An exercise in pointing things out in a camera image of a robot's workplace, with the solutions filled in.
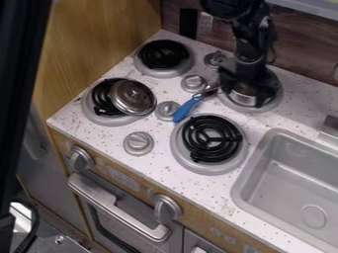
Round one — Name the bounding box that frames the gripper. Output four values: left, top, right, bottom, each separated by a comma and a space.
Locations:
217, 52, 285, 109

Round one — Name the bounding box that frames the silver pot with blue handle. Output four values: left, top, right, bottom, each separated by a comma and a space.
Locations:
171, 80, 267, 125

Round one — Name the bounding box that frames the toy stove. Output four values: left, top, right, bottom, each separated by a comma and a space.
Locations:
80, 39, 286, 176

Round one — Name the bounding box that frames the toy sink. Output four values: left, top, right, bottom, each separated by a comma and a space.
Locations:
229, 127, 338, 253

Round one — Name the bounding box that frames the silver lid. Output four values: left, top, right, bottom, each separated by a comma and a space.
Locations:
107, 78, 159, 118

